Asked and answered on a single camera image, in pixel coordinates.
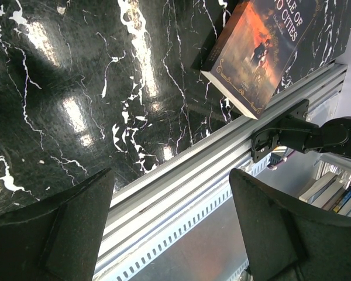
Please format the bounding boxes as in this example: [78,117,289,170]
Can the black marble pattern mat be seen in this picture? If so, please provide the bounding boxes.
[0,1,351,215]

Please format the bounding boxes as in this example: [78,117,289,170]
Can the stack of background books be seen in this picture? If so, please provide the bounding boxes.
[298,159,351,218]

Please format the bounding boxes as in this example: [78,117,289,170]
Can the slotted white cable duct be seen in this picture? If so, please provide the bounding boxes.
[93,152,270,280]

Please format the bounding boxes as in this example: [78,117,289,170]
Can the aluminium rail frame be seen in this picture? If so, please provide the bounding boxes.
[93,63,349,279]

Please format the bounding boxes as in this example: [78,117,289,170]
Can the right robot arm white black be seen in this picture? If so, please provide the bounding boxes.
[277,116,351,159]

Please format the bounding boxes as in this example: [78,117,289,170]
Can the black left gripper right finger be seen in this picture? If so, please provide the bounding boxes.
[229,169,351,280]

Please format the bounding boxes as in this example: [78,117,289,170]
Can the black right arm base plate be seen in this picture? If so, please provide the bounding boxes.
[250,99,311,163]

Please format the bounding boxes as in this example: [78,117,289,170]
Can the dark tale of two cities book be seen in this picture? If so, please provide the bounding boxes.
[201,0,324,119]

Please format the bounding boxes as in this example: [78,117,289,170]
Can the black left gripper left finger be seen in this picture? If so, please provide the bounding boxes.
[0,169,114,280]

